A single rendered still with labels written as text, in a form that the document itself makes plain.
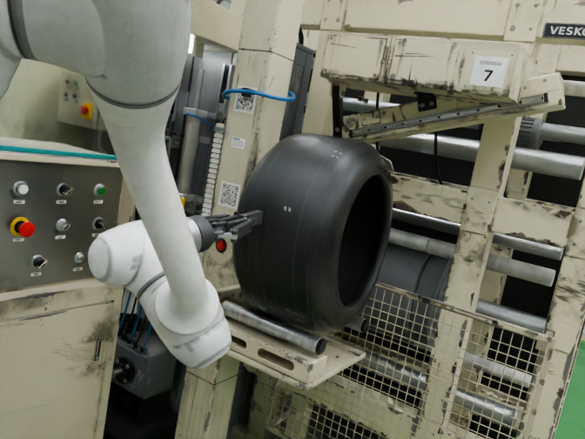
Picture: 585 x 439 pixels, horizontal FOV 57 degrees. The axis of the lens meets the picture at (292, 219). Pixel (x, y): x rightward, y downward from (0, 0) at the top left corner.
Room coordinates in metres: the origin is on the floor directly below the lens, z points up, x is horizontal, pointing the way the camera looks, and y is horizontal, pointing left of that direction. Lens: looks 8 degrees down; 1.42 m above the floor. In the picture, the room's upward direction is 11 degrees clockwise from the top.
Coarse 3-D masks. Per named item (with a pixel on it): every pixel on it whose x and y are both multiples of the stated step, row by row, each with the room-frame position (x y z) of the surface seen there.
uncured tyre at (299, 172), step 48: (288, 144) 1.47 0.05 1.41; (336, 144) 1.44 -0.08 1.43; (288, 192) 1.34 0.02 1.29; (336, 192) 1.32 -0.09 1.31; (384, 192) 1.63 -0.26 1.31; (240, 240) 1.36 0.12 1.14; (288, 240) 1.29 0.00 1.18; (336, 240) 1.31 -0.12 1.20; (384, 240) 1.67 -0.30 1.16; (288, 288) 1.31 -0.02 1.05; (336, 288) 1.35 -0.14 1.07
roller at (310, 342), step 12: (228, 312) 1.50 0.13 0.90; (240, 312) 1.48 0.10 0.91; (252, 312) 1.48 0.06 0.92; (252, 324) 1.46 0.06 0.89; (264, 324) 1.44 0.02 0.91; (276, 324) 1.43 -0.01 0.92; (288, 324) 1.43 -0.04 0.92; (276, 336) 1.42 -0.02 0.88; (288, 336) 1.39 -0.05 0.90; (300, 336) 1.38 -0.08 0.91; (312, 336) 1.37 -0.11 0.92; (312, 348) 1.35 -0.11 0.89; (324, 348) 1.37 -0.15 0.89
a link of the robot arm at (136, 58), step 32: (32, 0) 0.43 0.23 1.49; (64, 0) 0.43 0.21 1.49; (96, 0) 0.44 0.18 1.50; (128, 0) 0.44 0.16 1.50; (160, 0) 0.46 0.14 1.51; (32, 32) 0.45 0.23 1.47; (64, 32) 0.45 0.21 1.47; (96, 32) 0.46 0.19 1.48; (128, 32) 0.46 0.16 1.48; (160, 32) 0.48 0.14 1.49; (64, 64) 0.49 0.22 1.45; (96, 64) 0.49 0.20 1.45; (128, 64) 0.49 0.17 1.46; (160, 64) 0.51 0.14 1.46; (128, 96) 0.53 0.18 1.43; (160, 96) 0.55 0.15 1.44
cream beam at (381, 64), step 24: (336, 48) 1.79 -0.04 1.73; (360, 48) 1.75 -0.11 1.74; (384, 48) 1.71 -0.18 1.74; (408, 48) 1.67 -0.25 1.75; (432, 48) 1.63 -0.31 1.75; (456, 48) 1.59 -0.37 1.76; (480, 48) 1.56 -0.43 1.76; (504, 48) 1.53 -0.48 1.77; (336, 72) 1.78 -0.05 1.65; (360, 72) 1.74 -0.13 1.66; (384, 72) 1.70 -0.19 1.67; (408, 72) 1.66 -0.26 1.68; (432, 72) 1.62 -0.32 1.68; (456, 72) 1.59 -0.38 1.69; (528, 72) 1.66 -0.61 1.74; (456, 96) 1.68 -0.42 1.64; (480, 96) 1.59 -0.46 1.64; (504, 96) 1.52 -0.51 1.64
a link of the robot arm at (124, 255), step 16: (128, 224) 0.92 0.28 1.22; (96, 240) 0.87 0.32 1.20; (112, 240) 0.87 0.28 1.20; (128, 240) 0.88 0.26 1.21; (144, 240) 0.89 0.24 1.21; (96, 256) 0.86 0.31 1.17; (112, 256) 0.85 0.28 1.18; (128, 256) 0.86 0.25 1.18; (144, 256) 0.88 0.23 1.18; (96, 272) 0.87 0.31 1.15; (112, 272) 0.85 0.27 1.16; (128, 272) 0.86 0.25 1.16; (144, 272) 0.87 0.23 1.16; (160, 272) 0.88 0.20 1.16; (128, 288) 0.90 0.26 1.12; (144, 288) 0.87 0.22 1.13
